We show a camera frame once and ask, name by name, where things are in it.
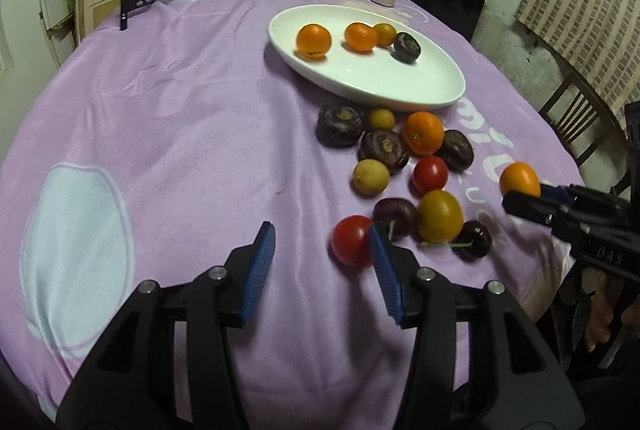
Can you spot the small yellow-orange fruit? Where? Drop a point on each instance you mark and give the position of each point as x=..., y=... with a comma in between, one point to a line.
x=386, y=34

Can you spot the wooden chair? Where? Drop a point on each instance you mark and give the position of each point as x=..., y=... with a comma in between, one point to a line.
x=588, y=130

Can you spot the tan longan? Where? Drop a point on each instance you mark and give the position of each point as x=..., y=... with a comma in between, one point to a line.
x=381, y=119
x=370, y=177

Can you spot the white oval plate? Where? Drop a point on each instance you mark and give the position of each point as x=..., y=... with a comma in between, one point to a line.
x=376, y=78

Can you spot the red cherry tomato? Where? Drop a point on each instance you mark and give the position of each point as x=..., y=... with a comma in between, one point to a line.
x=430, y=173
x=349, y=242

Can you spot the orange kumquat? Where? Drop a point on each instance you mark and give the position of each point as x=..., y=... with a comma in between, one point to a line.
x=313, y=41
x=519, y=177

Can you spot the person's right hand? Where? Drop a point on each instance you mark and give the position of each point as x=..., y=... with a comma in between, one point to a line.
x=602, y=315

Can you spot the dark cherry with stem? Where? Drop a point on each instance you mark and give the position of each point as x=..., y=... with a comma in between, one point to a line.
x=472, y=243

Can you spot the orange mandarin with stem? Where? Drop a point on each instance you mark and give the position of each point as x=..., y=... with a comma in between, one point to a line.
x=360, y=37

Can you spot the yellow-orange tomato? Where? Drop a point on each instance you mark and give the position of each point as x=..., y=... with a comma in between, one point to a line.
x=440, y=217

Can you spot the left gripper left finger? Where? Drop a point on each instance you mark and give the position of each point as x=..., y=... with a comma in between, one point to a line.
x=202, y=388

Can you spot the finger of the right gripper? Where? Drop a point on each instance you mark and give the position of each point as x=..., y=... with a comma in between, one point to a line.
x=557, y=194
x=535, y=209

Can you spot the purple tablecloth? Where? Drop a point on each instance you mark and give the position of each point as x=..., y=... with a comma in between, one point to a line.
x=157, y=149

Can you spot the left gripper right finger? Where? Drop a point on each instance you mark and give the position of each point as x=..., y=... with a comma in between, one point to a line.
x=420, y=298

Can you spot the dark water chestnut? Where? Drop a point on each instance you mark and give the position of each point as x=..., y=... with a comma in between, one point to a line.
x=406, y=48
x=339, y=125
x=456, y=151
x=386, y=147

